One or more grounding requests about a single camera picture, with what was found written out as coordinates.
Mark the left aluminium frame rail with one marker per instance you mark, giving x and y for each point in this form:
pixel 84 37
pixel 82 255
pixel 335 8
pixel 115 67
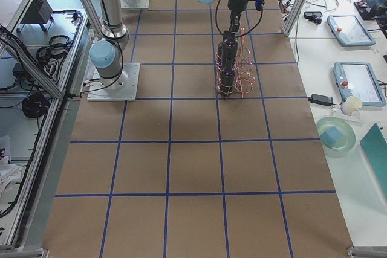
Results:
pixel 19 52

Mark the lower teach pendant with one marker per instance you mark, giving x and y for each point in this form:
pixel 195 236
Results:
pixel 359 80

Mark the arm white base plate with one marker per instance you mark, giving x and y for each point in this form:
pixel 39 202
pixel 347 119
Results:
pixel 135 4
pixel 123 89

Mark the green glass plate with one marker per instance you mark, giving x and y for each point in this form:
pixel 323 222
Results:
pixel 348 140

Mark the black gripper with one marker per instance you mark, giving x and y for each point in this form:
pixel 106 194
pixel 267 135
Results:
pixel 236 3

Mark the copper wire wine basket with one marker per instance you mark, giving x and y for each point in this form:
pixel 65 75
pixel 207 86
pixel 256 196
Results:
pixel 244 79

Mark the upper teach pendant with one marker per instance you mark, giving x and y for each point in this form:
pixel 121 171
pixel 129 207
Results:
pixel 349 30

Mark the teach pendant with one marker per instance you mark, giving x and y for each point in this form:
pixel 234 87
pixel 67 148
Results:
pixel 349 30
pixel 359 80

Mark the black power adapter on desk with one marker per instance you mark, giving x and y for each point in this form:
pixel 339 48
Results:
pixel 320 100

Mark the dark bottle in basket middle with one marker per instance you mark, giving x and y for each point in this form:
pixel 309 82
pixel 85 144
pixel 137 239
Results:
pixel 227 76

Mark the teal board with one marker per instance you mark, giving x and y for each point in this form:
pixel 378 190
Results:
pixel 374 146

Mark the dark wine bottle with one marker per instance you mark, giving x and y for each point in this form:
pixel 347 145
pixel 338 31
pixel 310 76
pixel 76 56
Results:
pixel 227 50

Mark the blue foam block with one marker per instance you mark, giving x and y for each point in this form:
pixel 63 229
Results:
pixel 330 135

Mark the white paper cup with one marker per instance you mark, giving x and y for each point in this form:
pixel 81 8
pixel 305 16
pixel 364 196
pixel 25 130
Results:
pixel 350 105

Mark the black box on floor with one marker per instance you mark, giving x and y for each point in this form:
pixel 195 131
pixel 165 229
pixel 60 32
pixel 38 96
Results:
pixel 39 12

